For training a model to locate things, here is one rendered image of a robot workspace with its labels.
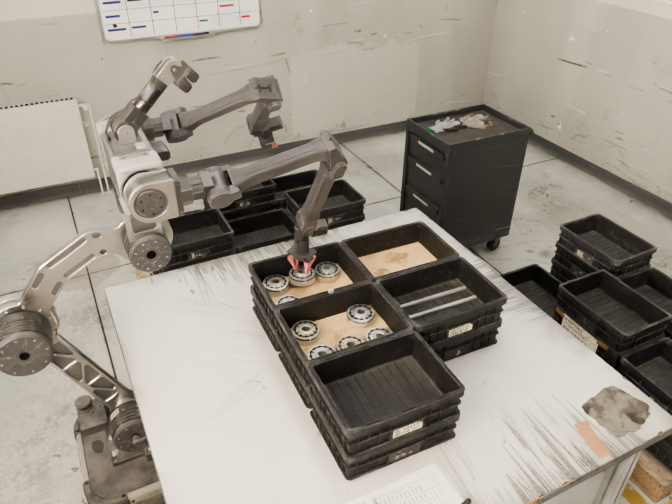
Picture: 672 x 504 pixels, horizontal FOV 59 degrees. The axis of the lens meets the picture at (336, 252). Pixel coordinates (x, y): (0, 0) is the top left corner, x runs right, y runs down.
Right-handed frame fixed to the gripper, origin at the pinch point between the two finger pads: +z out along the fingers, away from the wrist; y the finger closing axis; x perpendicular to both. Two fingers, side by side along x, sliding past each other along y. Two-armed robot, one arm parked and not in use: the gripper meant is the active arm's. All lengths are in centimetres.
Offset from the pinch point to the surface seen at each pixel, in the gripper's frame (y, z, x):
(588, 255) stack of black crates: -101, 30, -125
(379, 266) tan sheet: -23.1, 4.9, -24.9
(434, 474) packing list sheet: -73, 23, 50
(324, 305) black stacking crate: -17.7, 1.2, 15.0
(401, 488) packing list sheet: -66, 23, 59
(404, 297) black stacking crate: -39.8, 6.1, -10.4
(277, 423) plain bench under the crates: -21, 23, 55
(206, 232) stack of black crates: 93, 36, -58
